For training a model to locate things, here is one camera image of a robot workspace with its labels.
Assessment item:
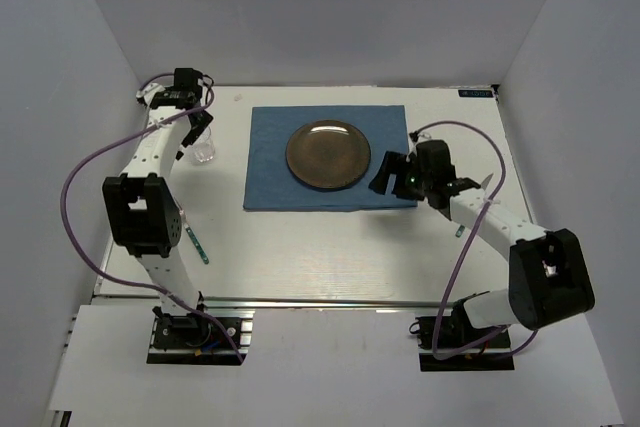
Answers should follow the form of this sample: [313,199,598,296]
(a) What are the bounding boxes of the knife with green handle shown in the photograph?
[455,174,493,238]

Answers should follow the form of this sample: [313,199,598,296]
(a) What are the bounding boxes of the clear drinking glass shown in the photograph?
[191,127,216,164]

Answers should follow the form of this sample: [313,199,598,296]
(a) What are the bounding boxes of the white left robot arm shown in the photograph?
[102,68,213,346]

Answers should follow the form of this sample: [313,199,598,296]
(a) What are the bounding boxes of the fork with green handle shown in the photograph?
[185,224,210,265]

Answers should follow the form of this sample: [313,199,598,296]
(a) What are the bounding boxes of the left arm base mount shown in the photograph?
[146,307,253,366]

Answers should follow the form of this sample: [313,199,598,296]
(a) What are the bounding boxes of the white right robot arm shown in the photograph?
[369,140,595,346]

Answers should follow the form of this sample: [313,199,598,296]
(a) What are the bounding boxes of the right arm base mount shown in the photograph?
[409,316,515,372]

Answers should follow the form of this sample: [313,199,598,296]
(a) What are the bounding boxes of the dark round plate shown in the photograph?
[285,119,371,191]

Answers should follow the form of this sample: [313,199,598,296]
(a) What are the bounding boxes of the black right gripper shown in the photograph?
[369,151,432,202]

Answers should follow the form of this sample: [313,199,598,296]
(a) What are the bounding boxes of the blue cloth napkin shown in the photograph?
[243,105,417,212]

